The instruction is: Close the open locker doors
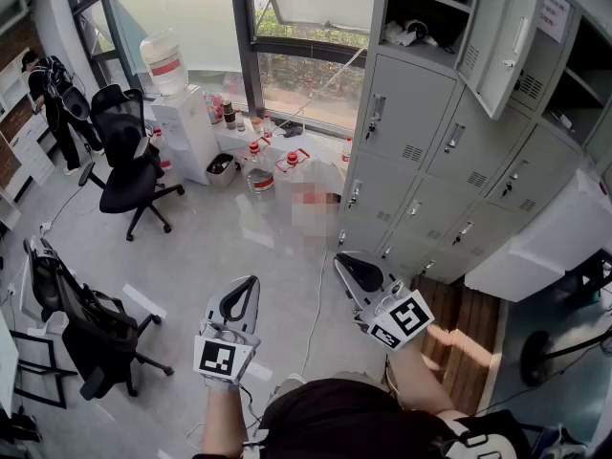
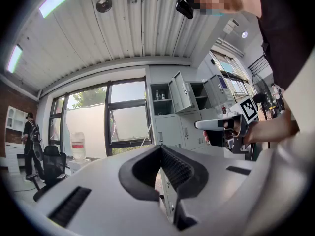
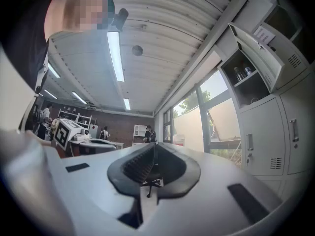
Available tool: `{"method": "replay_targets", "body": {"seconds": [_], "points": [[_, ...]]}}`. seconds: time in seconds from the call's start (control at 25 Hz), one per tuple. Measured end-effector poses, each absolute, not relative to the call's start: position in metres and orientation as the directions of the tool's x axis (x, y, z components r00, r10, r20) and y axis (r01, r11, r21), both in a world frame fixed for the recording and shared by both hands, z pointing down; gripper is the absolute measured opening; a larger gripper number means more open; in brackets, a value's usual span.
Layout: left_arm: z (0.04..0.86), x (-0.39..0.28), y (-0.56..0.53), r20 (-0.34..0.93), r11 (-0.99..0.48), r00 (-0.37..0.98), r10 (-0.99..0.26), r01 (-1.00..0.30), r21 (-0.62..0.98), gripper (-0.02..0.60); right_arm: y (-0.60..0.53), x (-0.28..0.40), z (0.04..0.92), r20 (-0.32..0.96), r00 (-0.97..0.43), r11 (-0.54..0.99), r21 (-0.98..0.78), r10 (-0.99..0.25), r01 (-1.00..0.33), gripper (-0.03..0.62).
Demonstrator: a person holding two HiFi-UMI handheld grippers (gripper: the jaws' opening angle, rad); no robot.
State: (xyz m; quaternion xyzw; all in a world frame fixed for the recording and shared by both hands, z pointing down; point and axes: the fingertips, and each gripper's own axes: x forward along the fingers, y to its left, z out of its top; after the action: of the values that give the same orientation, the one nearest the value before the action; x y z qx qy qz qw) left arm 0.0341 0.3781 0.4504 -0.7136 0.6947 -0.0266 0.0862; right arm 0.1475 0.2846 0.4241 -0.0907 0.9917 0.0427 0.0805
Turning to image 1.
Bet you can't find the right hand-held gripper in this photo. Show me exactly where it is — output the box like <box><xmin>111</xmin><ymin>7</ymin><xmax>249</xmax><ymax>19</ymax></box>
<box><xmin>333</xmin><ymin>251</ymin><xmax>436</xmax><ymax>352</ymax></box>

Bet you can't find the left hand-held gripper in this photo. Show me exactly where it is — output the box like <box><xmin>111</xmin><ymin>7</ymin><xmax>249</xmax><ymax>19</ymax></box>
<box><xmin>192</xmin><ymin>275</ymin><xmax>262</xmax><ymax>385</ymax></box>

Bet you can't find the grey metal locker cabinet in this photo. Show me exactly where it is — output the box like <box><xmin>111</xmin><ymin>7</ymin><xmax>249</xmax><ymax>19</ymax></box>
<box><xmin>337</xmin><ymin>0</ymin><xmax>612</xmax><ymax>286</ymax></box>

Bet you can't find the person's left forearm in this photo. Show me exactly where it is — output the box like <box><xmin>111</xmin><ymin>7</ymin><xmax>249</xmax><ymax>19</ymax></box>
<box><xmin>200</xmin><ymin>375</ymin><xmax>248</xmax><ymax>459</ymax></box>

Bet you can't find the person's right forearm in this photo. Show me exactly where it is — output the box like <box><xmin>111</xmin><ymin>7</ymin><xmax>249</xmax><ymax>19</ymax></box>
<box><xmin>386</xmin><ymin>325</ymin><xmax>460</xmax><ymax>420</ymax></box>

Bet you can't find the wooden slat platform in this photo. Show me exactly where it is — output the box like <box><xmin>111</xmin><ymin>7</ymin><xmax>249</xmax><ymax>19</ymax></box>
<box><xmin>409</xmin><ymin>274</ymin><xmax>503</xmax><ymax>418</ymax></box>

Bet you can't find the small grey waste bin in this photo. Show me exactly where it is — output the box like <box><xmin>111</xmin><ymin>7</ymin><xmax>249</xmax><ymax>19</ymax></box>
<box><xmin>206</xmin><ymin>153</ymin><xmax>238</xmax><ymax>189</ymax></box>

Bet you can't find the black mesh office chair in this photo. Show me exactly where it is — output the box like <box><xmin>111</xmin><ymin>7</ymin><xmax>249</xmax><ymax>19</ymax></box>
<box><xmin>77</xmin><ymin>83</ymin><xmax>186</xmax><ymax>243</ymax></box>
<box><xmin>23</xmin><ymin>236</ymin><xmax>176</xmax><ymax>401</ymax></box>

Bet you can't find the person's black shirt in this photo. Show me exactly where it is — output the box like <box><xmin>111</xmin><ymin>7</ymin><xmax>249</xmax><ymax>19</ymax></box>
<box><xmin>193</xmin><ymin>378</ymin><xmax>532</xmax><ymax>459</ymax></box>

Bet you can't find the white water dispenser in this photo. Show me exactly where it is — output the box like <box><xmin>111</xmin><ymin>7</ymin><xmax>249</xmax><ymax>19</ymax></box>
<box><xmin>150</xmin><ymin>83</ymin><xmax>222</xmax><ymax>186</ymax></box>

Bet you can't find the white rectangular appliance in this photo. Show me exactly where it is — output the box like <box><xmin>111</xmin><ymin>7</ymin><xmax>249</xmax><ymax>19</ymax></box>
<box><xmin>463</xmin><ymin>168</ymin><xmax>612</xmax><ymax>304</ymax></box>

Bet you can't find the black standing floor fan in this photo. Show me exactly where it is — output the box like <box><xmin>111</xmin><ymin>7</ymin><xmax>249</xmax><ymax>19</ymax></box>
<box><xmin>519</xmin><ymin>325</ymin><xmax>612</xmax><ymax>387</ymax></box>

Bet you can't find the colourful patterned pouch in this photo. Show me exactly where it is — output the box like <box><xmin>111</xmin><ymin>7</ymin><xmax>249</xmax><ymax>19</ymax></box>
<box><xmin>203</xmin><ymin>91</ymin><xmax>226</xmax><ymax>124</ymax></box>

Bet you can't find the crumpled white tissue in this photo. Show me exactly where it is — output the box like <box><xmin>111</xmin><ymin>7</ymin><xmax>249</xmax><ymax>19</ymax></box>
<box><xmin>383</xmin><ymin>19</ymin><xmax>417</xmax><ymax>47</ymax></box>

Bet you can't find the white shelf unit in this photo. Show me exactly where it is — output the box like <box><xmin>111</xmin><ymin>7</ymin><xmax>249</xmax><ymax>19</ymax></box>
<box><xmin>0</xmin><ymin>48</ymin><xmax>57</xmax><ymax>231</ymax></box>

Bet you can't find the black and white device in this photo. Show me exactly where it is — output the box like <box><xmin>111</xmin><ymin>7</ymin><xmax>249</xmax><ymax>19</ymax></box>
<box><xmin>404</xmin><ymin>18</ymin><xmax>440</xmax><ymax>48</ymax></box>

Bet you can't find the black framed window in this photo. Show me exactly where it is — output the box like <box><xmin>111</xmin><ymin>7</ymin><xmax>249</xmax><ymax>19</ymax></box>
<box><xmin>61</xmin><ymin>0</ymin><xmax>383</xmax><ymax>138</ymax></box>

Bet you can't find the white paper notice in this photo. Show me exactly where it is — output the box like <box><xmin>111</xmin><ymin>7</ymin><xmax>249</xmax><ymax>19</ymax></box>
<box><xmin>538</xmin><ymin>0</ymin><xmax>574</xmax><ymax>45</ymax></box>

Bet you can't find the white floor cable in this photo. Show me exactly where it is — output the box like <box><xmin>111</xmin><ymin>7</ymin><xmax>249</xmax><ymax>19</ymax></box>
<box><xmin>299</xmin><ymin>245</ymin><xmax>332</xmax><ymax>377</ymax></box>

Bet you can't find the thin white window cord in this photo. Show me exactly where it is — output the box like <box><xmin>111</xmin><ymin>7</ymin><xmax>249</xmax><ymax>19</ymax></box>
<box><xmin>275</xmin><ymin>43</ymin><xmax>370</xmax><ymax>131</ymax></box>

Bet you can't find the white harness with black straps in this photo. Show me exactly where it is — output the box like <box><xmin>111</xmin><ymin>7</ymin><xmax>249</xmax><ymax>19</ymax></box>
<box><xmin>429</xmin><ymin>418</ymin><xmax>527</xmax><ymax>459</ymax></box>

